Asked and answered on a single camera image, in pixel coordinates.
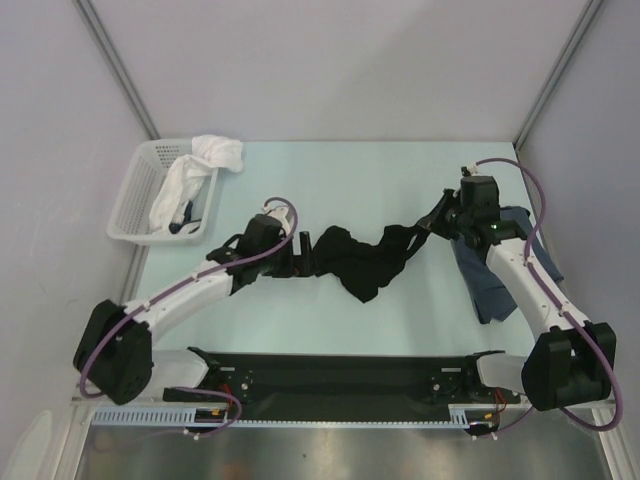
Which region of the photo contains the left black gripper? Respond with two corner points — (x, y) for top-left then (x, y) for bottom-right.
(257, 232), (318, 278)

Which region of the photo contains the black tank top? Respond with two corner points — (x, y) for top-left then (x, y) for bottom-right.
(313, 224), (429, 303)

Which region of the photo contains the blue tank top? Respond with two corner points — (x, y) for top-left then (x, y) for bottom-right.
(451, 238), (564, 324)

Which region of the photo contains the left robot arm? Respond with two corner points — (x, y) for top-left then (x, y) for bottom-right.
(73, 205), (314, 405)

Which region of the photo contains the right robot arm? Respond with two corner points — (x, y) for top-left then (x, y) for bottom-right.
(419, 175), (620, 411)

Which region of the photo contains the white tank top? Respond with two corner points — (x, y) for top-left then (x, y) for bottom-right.
(149, 135), (244, 232)

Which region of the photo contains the white plastic basket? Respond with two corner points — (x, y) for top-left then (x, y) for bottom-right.
(107, 139), (217, 246)

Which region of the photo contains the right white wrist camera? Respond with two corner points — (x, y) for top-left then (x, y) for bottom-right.
(461, 163), (479, 177)

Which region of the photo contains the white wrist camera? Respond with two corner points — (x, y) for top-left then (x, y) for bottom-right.
(263, 205), (294, 233)
(461, 163), (479, 177)

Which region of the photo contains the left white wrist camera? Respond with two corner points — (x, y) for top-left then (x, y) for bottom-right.
(263, 205), (294, 233)

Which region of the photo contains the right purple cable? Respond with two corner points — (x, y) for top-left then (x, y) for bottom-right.
(462, 157), (621, 441)

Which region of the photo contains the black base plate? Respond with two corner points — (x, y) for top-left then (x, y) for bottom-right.
(164, 352), (521, 422)

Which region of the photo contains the right aluminium frame post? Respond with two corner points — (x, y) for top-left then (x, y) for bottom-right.
(512, 0), (608, 153)

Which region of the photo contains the aluminium frame post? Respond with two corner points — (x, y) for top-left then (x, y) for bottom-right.
(72, 0), (161, 140)
(512, 0), (608, 153)

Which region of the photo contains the slotted cable duct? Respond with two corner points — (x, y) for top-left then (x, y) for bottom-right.
(91, 406), (496, 429)

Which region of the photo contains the aluminium front rail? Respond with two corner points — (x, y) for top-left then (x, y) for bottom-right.
(88, 390), (526, 409)

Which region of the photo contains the left aluminium frame post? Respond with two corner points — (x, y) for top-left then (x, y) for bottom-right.
(72, 0), (161, 140)

